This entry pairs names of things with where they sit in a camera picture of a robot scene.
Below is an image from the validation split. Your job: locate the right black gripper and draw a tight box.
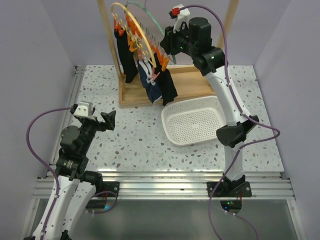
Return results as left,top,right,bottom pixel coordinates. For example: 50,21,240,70
160,21,198,57

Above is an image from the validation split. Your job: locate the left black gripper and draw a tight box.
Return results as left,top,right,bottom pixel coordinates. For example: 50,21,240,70
79,107,115,155

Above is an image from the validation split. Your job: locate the green clip hanger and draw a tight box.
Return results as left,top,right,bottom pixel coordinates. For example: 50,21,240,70
125,0,177,65

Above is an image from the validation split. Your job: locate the black underwear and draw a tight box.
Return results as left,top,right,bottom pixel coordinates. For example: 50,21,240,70
153,53,178,106

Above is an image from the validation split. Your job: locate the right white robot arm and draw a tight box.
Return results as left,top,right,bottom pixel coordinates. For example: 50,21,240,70
160,17,259,197

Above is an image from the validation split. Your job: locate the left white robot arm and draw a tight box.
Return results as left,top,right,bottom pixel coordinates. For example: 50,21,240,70
27,104,116,240

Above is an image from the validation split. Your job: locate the black sock on yellow hanger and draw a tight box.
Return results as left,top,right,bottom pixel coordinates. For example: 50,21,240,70
114,29,138,84

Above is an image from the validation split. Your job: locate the yellow clip hanger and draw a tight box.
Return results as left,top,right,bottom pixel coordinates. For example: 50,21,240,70
110,2,157,68

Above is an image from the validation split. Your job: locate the navy blue underwear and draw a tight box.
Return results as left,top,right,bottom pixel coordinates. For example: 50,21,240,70
137,57,162,104

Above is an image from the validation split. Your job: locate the white perforated plastic basket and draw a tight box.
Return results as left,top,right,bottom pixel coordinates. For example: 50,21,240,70
161,96,226,147

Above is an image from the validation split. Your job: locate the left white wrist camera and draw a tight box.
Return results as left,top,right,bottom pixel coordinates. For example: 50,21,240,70
70,101,96,118

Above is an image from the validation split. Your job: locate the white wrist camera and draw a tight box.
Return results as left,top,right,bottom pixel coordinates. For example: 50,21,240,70
70,101,96,118
169,4,191,33

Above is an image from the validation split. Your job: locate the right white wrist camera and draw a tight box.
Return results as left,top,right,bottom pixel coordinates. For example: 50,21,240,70
169,4,191,33

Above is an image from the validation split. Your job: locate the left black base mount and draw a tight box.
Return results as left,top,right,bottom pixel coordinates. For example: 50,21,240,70
85,181,120,214

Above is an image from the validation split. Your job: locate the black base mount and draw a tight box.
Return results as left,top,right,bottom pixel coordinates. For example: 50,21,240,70
85,181,120,214
212,181,253,214

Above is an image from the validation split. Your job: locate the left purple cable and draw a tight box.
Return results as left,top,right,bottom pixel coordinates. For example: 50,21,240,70
26,107,76,240

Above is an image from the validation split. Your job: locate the purple cable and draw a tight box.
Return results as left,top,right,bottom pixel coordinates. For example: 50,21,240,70
184,5,281,240
26,107,76,240

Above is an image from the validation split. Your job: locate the aluminium rail frame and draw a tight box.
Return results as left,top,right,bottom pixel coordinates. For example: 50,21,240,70
18,65,308,240

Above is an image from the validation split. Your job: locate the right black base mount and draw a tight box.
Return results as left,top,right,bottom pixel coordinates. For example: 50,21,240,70
212,181,253,214

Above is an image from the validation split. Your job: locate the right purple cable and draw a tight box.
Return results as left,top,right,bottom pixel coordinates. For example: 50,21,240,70
184,5,281,240

